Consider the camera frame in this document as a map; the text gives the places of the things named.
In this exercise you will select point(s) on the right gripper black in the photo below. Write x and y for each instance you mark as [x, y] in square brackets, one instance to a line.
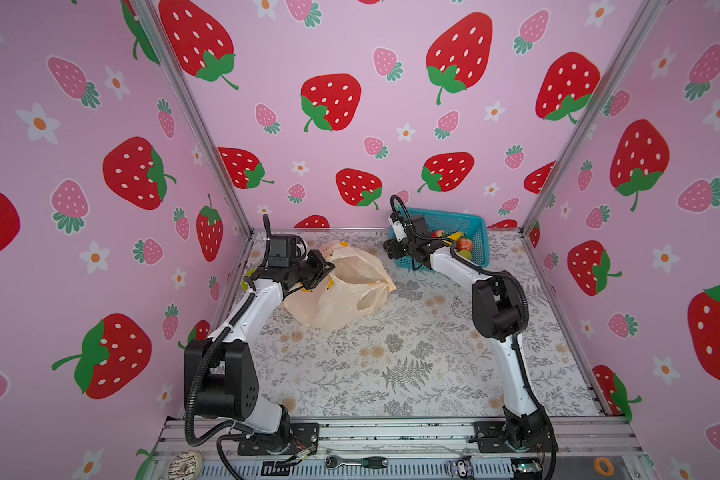
[391, 247]

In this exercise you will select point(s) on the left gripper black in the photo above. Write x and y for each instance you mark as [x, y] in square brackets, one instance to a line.
[318, 267]

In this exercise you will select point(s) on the yellow fake banana bunch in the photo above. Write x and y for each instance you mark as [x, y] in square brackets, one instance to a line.
[455, 237]

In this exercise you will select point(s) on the banana print plastic bag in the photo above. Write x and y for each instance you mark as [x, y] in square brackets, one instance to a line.
[358, 286]

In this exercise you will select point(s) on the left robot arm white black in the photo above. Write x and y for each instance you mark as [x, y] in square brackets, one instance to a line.
[221, 389]

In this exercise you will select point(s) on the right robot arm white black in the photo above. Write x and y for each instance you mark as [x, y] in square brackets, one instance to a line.
[500, 313]

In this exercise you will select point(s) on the red fake apple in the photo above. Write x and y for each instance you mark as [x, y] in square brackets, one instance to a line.
[465, 244]

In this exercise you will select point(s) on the green fake pear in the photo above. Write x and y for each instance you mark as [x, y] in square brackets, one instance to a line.
[466, 254]

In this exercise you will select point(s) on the teal plastic basket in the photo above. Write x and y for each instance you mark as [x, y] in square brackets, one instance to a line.
[443, 224]

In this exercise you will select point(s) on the donut shaped tape roll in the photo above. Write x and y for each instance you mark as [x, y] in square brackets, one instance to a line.
[185, 466]

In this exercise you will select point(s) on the green circuit board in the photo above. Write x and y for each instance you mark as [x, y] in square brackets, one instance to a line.
[524, 469]

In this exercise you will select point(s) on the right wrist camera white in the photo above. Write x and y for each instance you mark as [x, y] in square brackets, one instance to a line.
[399, 230]

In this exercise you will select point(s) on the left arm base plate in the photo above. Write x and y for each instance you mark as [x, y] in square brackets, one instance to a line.
[297, 437]

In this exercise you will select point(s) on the aluminium rail frame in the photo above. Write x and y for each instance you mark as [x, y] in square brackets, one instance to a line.
[420, 448]

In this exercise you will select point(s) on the ratchet wrench green handle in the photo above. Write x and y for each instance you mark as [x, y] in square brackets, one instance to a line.
[371, 462]

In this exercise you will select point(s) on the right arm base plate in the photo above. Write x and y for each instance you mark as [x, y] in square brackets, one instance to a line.
[501, 437]

